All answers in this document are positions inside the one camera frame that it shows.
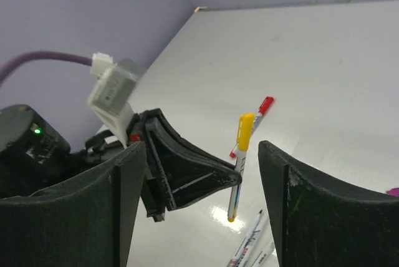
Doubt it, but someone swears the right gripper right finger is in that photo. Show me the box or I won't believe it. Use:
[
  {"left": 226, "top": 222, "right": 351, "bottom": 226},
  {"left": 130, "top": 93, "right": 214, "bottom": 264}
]
[{"left": 258, "top": 141, "right": 398, "bottom": 266}]

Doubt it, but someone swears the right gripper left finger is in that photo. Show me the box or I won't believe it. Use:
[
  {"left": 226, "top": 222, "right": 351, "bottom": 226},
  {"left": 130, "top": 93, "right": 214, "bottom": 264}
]
[{"left": 1, "top": 142, "right": 146, "bottom": 266}]

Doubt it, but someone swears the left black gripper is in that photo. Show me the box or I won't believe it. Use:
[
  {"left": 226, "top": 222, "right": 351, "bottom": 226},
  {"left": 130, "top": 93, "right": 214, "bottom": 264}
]
[{"left": 84, "top": 109, "right": 242, "bottom": 222}]

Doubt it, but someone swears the purple pen cap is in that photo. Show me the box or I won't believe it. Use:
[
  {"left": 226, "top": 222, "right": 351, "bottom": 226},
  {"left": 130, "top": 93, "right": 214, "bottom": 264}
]
[{"left": 386, "top": 187, "right": 399, "bottom": 197}]

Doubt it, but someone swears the yellow white pen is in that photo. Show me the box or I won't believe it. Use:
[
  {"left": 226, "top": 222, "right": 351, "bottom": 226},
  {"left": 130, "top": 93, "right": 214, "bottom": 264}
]
[{"left": 227, "top": 112, "right": 256, "bottom": 223}]

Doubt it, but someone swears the yellow pen cap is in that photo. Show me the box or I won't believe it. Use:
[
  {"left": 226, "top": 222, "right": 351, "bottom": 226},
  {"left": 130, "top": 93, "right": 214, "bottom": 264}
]
[{"left": 236, "top": 112, "right": 255, "bottom": 151}]

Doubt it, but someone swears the red white pen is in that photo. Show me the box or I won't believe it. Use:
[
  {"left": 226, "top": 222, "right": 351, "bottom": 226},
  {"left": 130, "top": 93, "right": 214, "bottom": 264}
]
[{"left": 229, "top": 112, "right": 265, "bottom": 158}]

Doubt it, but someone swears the red pen cap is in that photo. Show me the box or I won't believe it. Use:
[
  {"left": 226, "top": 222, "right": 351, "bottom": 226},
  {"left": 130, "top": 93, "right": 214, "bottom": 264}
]
[{"left": 258, "top": 96, "right": 274, "bottom": 116}]

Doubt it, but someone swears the black tipped white pen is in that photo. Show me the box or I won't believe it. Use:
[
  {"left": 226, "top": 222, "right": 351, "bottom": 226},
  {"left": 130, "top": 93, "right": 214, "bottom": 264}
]
[{"left": 227, "top": 209, "right": 264, "bottom": 267}]

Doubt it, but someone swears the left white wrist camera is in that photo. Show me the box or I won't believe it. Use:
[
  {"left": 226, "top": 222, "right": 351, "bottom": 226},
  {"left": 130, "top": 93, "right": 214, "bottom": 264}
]
[{"left": 87, "top": 52, "right": 145, "bottom": 148}]

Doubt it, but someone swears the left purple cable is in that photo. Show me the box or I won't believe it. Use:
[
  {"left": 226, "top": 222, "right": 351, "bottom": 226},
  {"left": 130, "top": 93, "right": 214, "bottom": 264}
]
[{"left": 0, "top": 50, "right": 94, "bottom": 90}]

